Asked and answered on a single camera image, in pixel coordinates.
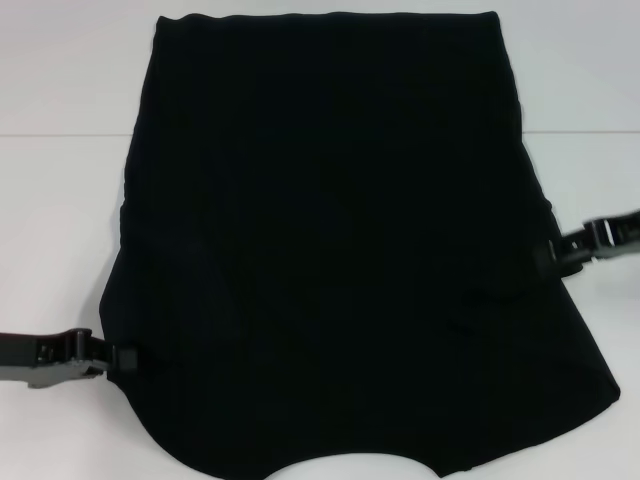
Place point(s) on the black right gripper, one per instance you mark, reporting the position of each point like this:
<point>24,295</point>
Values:
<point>620,235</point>

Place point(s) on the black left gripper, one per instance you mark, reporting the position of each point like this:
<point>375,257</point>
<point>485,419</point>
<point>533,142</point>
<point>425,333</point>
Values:
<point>45,357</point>

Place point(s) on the black t-shirt with white print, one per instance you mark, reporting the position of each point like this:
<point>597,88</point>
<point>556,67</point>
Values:
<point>325,200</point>

